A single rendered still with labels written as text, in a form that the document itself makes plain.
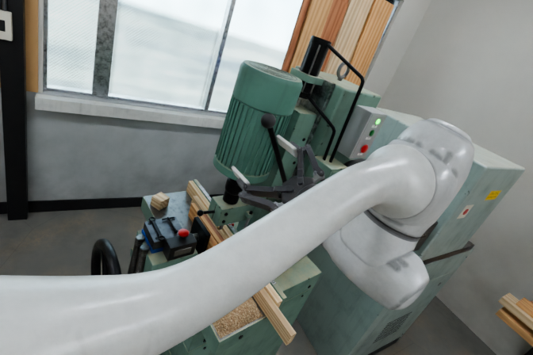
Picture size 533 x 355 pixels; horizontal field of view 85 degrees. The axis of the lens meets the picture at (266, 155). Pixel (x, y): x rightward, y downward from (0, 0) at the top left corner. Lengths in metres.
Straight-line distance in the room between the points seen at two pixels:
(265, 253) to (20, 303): 0.18
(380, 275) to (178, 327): 0.31
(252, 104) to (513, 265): 2.49
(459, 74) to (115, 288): 2.97
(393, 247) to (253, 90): 0.47
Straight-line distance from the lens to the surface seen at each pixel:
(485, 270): 2.97
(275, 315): 0.89
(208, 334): 0.89
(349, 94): 0.89
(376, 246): 0.48
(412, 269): 0.50
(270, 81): 0.72
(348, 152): 0.95
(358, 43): 2.67
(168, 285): 0.28
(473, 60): 3.03
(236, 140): 0.78
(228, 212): 0.94
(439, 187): 0.43
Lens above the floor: 1.61
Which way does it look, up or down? 24 degrees down
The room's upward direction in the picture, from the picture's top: 20 degrees clockwise
